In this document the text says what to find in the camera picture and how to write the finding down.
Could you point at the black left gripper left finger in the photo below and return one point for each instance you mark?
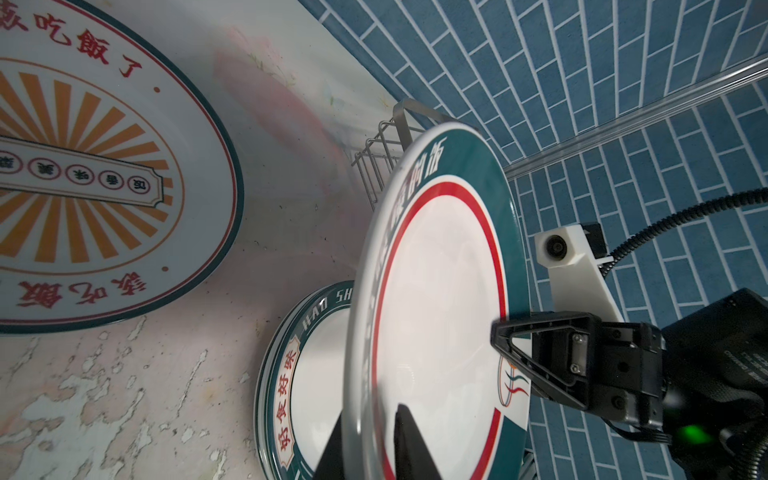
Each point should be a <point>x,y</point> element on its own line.
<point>331,463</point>

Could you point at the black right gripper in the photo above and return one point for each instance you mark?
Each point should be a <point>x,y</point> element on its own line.
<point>697,386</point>

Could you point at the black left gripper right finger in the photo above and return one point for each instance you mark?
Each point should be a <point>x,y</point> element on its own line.
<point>413,460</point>

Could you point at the rearmost plate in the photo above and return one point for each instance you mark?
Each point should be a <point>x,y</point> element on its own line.
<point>121,190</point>

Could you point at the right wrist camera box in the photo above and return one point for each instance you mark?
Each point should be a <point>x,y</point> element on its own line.
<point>573,256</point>

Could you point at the chrome wire dish rack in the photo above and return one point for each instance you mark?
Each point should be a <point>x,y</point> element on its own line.
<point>383,150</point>

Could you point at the aluminium corner frame post right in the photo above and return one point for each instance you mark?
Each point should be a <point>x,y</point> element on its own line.
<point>673,104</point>

